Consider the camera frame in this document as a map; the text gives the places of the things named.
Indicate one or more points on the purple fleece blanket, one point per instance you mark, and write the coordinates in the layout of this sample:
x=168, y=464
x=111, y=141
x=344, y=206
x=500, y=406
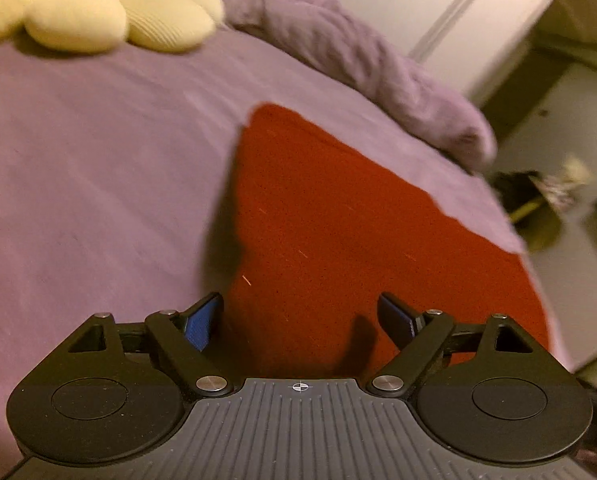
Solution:
x=93, y=175

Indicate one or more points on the cream flower-shaped pillow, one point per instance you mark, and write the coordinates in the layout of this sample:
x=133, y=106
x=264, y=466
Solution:
x=98, y=5

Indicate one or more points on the red knit cardigan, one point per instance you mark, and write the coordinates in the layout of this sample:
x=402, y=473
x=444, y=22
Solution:
x=358, y=240

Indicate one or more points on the dark clutter on floor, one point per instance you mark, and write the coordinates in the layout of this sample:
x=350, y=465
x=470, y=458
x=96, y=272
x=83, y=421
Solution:
x=543, y=195

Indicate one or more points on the purple crumpled duvet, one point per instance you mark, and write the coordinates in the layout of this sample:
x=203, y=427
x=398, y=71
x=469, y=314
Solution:
x=368, y=65

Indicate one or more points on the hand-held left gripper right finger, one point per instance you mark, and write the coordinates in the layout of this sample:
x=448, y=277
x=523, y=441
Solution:
x=397, y=321

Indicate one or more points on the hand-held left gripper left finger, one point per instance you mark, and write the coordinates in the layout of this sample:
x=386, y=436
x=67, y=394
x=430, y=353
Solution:
x=203, y=324

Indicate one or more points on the white wardrobe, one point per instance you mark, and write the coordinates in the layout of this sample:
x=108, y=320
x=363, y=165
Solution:
x=443, y=15

